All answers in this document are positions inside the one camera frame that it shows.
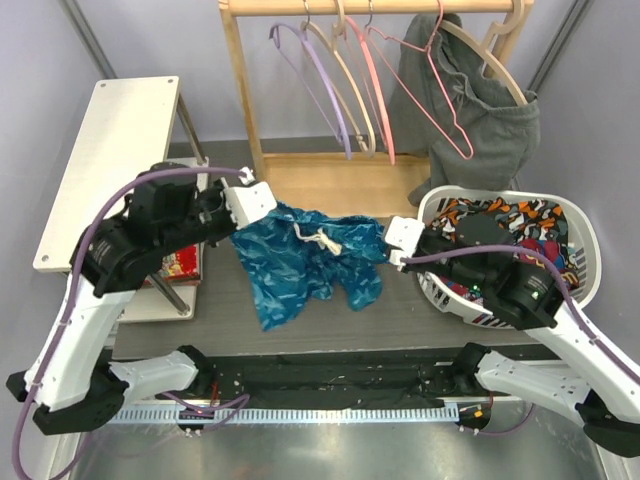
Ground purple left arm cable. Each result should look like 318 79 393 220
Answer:
10 167 256 480

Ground pink wire hanger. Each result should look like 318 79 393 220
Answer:
364 0 475 161

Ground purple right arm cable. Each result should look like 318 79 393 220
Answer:
399 243 640 439

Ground red colourful book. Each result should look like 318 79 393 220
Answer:
158 244 202 285

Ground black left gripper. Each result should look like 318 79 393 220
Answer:
167 177 249 253

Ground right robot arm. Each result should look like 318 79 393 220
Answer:
384 215 639 458

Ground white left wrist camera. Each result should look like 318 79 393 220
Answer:
221 167 277 230

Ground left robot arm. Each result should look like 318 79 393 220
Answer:
6 163 239 436

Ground blue patterned shorts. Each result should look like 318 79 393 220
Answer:
231 202 387 331

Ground pink plastic hanger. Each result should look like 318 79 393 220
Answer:
345 16 396 166

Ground wooden clothes rack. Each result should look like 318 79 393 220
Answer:
219 1 513 217

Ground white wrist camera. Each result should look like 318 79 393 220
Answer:
382 216 425 271
221 167 277 230

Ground grey shorts on hanger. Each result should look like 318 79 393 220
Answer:
387 14 540 205

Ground purple plastic hanger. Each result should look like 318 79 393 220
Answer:
268 22 355 161

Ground white laundry basket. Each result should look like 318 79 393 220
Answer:
415 185 602 331

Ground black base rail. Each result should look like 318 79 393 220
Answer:
172 349 489 410

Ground colourful patterned clothes in basket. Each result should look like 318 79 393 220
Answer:
422 195 586 315

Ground white slotted cable duct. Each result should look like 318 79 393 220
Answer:
110 402 459 426

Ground beige wooden hanger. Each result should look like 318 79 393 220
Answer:
300 0 377 158

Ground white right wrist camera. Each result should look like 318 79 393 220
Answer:
382 216 425 271

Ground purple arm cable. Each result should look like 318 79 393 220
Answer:
399 243 640 439
10 167 256 480

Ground white two-tier side table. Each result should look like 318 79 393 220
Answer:
32 75 210 324

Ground light wooden hanger with shorts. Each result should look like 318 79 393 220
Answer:
440 0 531 106

